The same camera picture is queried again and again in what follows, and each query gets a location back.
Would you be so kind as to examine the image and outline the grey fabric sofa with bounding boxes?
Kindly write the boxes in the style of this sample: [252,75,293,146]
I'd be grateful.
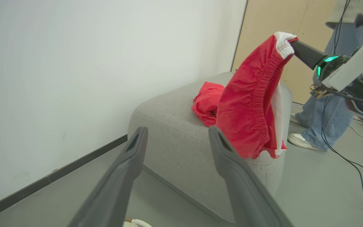
[127,71,293,224]

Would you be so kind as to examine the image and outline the red garment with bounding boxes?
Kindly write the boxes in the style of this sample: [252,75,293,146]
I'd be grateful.
[192,81,226,127]

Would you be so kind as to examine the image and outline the person in blue jeans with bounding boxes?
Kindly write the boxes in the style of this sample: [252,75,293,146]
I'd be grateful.
[290,0,363,152]

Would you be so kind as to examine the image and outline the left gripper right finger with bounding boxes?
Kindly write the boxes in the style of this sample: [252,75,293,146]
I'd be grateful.
[208,126,294,227]

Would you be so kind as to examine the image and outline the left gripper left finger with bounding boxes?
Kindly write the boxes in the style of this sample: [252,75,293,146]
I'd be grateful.
[68,126,149,227]

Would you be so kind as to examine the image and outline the white brown-rimmed laundry basket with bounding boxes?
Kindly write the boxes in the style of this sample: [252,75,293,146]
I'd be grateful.
[123,217,153,227]

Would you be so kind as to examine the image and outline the long black floor cable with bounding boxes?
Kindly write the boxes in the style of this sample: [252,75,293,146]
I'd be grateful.
[321,0,363,220]

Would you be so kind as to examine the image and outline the black baseboard strip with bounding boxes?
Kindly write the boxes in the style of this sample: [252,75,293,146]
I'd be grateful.
[0,134,128,223]

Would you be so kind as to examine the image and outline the white sneaker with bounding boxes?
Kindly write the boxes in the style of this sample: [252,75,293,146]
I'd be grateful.
[290,113,308,128]
[288,132,327,152]

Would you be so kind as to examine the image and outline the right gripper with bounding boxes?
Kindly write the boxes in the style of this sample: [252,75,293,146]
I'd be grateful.
[290,30,363,118]

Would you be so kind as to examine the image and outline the beige wooden panel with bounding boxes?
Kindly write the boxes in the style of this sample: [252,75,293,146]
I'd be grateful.
[232,0,341,105]

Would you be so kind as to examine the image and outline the red shorts with white trim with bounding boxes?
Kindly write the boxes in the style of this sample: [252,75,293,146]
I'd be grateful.
[216,32,298,160]

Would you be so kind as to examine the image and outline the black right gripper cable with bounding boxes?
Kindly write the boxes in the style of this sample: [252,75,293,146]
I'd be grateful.
[310,84,363,108]

